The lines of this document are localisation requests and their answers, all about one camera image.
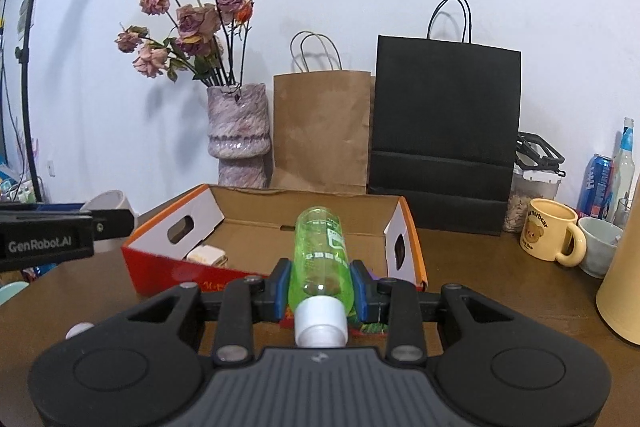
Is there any green plastic bottle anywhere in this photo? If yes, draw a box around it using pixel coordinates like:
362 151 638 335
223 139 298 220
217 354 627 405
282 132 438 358
288 207 355 349

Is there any white plastic cup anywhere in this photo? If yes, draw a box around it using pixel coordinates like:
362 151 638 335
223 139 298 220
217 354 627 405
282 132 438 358
81 190 139 254

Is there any mint green bucket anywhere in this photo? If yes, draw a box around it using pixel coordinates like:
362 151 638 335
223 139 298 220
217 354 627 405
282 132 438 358
0 281 29 306

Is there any white charger block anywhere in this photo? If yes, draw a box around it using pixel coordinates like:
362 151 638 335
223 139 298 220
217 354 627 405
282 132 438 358
186 245 228 268

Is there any red pumpkin cardboard box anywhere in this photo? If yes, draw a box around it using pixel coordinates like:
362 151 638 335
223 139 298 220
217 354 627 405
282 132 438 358
122 184 428 297

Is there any white spray bottle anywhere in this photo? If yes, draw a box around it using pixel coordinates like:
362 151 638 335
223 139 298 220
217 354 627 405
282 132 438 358
65 322 93 339

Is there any yellow bear mug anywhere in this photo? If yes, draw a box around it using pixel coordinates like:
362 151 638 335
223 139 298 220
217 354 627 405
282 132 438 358
520 198 587 268

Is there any cream thermos jug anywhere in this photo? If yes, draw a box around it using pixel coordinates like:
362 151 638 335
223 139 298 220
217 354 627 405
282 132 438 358
596 185 640 345

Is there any grey ceramic bowl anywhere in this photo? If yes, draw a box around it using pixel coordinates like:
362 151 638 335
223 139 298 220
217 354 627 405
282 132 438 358
578 217 623 279

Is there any clear jar black clip lid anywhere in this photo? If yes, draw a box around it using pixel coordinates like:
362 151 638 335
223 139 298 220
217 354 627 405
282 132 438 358
502 131 565 233

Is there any mottled purple ceramic vase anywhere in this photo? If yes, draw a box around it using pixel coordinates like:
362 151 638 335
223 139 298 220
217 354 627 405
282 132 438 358
207 83 271 188

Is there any blue drink can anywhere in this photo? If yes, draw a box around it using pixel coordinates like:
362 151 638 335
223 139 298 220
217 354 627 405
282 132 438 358
577 155 613 218

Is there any black light stand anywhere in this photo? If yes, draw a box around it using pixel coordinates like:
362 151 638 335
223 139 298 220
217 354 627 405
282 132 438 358
15 0 42 202

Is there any brown paper bag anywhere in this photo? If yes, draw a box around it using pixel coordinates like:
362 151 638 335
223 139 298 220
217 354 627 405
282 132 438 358
271 30 374 194

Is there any black paper bag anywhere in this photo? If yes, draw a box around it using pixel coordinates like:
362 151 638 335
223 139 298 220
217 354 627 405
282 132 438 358
367 0 522 235

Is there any dried rose bouquet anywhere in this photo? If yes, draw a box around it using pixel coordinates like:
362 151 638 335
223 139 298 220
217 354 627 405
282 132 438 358
115 0 254 90

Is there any clear glass bottle blue cap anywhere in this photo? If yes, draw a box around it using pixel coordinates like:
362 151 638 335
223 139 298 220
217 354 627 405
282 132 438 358
605 117 634 222

